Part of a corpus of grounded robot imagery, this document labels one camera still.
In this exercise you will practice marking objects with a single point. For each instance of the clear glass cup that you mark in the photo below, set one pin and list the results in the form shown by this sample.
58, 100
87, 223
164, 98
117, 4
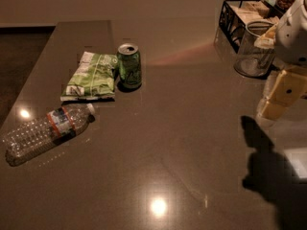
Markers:
252, 61

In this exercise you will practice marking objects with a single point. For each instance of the black wire basket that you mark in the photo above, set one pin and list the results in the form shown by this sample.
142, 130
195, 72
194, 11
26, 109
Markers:
232, 27

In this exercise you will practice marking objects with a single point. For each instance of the clear plastic water bottle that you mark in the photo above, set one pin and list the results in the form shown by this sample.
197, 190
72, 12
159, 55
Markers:
39, 135

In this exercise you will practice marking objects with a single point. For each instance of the green soda can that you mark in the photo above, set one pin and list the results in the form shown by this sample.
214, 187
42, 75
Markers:
129, 66

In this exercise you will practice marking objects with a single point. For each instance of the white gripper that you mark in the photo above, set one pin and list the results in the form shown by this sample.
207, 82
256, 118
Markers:
293, 42

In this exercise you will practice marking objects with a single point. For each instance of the tea packets in basket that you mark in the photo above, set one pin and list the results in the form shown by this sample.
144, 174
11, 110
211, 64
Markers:
259, 16

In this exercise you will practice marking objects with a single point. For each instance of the green chip bag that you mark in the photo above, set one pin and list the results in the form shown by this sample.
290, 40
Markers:
93, 79

